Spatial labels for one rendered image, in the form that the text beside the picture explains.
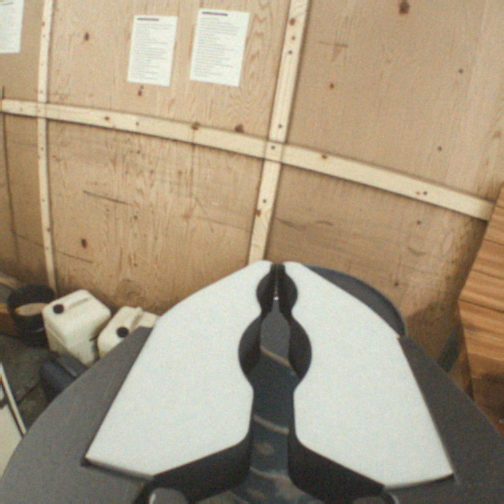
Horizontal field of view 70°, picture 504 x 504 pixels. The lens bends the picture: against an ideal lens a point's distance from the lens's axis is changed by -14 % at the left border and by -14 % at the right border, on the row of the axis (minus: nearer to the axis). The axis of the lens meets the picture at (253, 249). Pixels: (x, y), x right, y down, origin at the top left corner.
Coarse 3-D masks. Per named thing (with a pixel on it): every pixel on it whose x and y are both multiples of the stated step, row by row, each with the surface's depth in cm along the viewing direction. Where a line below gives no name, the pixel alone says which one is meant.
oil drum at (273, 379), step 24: (312, 264) 159; (360, 288) 153; (384, 312) 140; (264, 336) 120; (288, 336) 122; (264, 360) 115; (264, 384) 118; (288, 384) 113; (264, 408) 121; (288, 408) 117; (264, 432) 126; (288, 432) 121; (264, 456) 131; (264, 480) 138; (288, 480) 134
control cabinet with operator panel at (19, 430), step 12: (0, 372) 108; (0, 384) 111; (0, 396) 110; (0, 408) 111; (12, 408) 116; (0, 420) 111; (12, 420) 118; (0, 432) 111; (12, 432) 118; (24, 432) 124; (0, 444) 111; (12, 444) 118; (0, 456) 111; (0, 468) 111
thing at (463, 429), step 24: (408, 360) 8; (432, 360) 8; (432, 384) 8; (432, 408) 7; (456, 408) 7; (456, 432) 6; (480, 432) 6; (456, 456) 6; (480, 456) 6; (456, 480) 6; (480, 480) 5
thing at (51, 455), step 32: (128, 352) 8; (96, 384) 8; (64, 416) 7; (96, 416) 7; (32, 448) 6; (64, 448) 6; (0, 480) 5; (32, 480) 5; (64, 480) 5; (96, 480) 6; (128, 480) 6
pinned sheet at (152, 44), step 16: (144, 16) 148; (160, 16) 146; (144, 32) 151; (160, 32) 149; (144, 48) 154; (160, 48) 153; (144, 64) 157; (160, 64) 156; (128, 80) 163; (144, 80) 161; (160, 80) 159
